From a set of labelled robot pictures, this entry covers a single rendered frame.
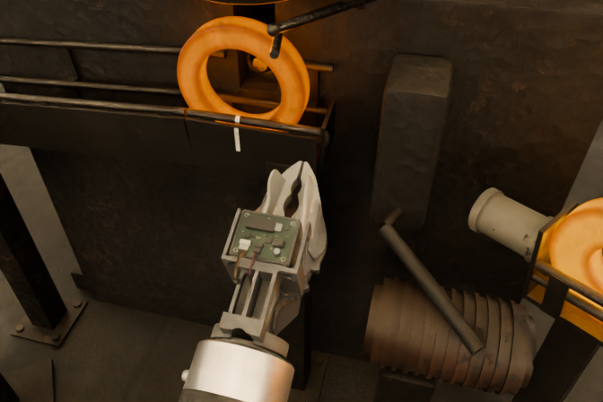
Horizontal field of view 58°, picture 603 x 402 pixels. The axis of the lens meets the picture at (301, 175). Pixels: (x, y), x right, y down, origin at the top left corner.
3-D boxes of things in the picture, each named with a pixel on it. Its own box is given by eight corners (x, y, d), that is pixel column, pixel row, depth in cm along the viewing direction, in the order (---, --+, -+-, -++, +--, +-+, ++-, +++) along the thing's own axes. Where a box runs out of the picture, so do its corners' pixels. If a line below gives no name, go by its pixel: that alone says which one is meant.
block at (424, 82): (378, 179, 89) (394, 46, 73) (427, 187, 87) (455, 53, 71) (367, 225, 81) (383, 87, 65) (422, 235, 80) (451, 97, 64)
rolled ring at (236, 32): (304, 35, 66) (311, 23, 68) (164, 17, 70) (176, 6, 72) (304, 153, 78) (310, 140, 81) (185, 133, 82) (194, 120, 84)
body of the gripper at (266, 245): (315, 214, 50) (282, 345, 44) (319, 252, 57) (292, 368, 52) (236, 200, 51) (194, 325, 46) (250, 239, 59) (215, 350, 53)
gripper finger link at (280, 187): (300, 138, 57) (277, 216, 52) (304, 169, 62) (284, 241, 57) (271, 134, 57) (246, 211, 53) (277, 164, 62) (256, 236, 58)
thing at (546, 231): (554, 265, 69) (573, 199, 62) (558, 267, 69) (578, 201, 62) (520, 296, 65) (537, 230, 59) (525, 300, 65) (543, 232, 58)
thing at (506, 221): (492, 214, 72) (499, 179, 69) (556, 249, 67) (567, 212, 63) (464, 237, 69) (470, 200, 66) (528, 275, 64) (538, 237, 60)
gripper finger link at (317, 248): (334, 206, 57) (315, 284, 53) (335, 213, 59) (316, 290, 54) (291, 198, 58) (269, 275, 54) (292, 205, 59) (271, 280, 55)
